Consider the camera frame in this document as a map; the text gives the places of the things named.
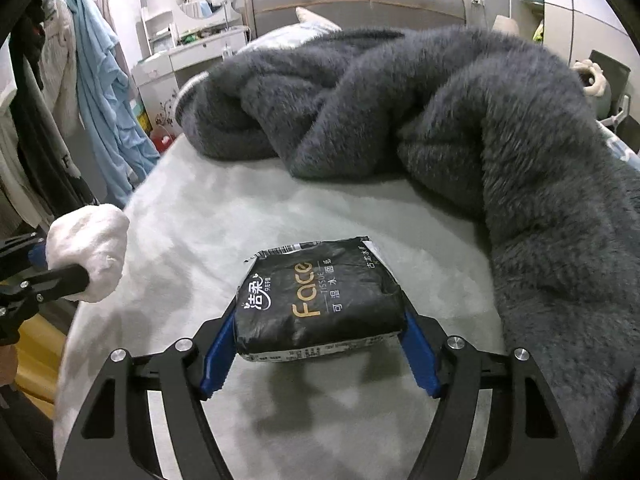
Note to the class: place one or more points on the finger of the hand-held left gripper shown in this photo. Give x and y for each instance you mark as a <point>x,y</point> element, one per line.
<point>50,280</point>
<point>37,255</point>

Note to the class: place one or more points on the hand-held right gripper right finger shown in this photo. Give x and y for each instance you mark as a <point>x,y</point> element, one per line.
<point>420,355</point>

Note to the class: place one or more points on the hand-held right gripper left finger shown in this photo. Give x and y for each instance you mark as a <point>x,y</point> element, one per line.
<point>217,355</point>

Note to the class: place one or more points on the white fluffy cloth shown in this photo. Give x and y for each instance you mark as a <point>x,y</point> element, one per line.
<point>90,245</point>

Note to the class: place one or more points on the black tissue pack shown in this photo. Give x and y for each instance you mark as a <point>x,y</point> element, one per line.
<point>320,300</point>

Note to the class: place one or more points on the yellow cushion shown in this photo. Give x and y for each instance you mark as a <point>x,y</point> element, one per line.
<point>42,355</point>

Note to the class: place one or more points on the dark grey garment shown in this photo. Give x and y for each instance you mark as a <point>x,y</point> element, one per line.
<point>50,160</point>

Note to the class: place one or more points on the grey-green bed sheet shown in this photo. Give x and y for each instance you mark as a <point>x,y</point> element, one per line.
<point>200,220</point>

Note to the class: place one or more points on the red item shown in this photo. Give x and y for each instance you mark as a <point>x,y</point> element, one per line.
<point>161,140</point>

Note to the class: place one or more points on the light blue garment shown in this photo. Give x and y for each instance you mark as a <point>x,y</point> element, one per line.
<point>105,100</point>

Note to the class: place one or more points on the white fluffy robe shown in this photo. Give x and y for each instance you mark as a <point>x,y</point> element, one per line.
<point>60,60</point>

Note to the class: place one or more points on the white vanity dresser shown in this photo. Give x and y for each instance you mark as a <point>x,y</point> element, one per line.
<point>160,75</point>

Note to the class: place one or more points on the black fluffy garment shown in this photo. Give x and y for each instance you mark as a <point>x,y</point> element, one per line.
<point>30,35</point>

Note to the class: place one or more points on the dark grey fluffy blanket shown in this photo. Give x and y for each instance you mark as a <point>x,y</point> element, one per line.
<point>450,110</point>

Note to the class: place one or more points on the blue patterned quilt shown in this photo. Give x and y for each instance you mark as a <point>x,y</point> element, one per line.
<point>280,37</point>

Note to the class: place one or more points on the cream plush toy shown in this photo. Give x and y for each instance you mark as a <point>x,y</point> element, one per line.
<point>591,77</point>

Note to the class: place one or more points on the dark chair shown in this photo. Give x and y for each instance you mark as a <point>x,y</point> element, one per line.
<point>607,80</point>

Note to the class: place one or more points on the cardboard box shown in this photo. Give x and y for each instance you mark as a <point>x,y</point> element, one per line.
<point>502,24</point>

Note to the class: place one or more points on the yellow-green item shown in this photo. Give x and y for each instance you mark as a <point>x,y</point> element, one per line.
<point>537,32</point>

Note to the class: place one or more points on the white pillow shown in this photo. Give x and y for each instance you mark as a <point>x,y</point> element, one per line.
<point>315,17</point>

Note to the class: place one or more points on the grey padded headboard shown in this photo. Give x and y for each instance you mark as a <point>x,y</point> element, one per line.
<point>375,0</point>

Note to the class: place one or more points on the white cabinet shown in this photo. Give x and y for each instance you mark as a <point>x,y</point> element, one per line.
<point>580,5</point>

